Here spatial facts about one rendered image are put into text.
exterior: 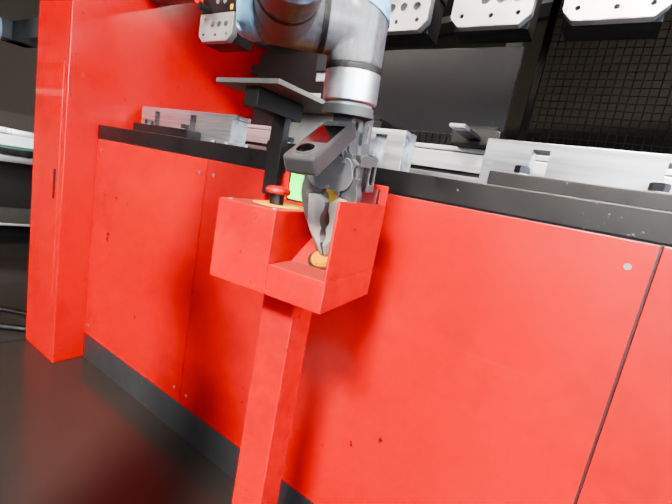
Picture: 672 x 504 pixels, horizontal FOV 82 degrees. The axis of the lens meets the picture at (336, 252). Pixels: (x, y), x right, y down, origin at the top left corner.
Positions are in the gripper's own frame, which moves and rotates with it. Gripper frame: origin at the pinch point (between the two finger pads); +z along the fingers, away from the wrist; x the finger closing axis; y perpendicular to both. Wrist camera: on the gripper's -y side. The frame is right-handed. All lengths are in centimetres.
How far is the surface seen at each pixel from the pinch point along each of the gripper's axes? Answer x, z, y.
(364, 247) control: -4.8, -0.6, 4.2
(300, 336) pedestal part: 2.2, 15.5, 0.6
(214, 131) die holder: 67, -15, 43
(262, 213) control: 6.8, -4.2, -6.1
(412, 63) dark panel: 26, -48, 95
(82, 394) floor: 91, 75, 14
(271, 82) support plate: 23.5, -24.7, 14.2
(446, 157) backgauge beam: 0, -16, 62
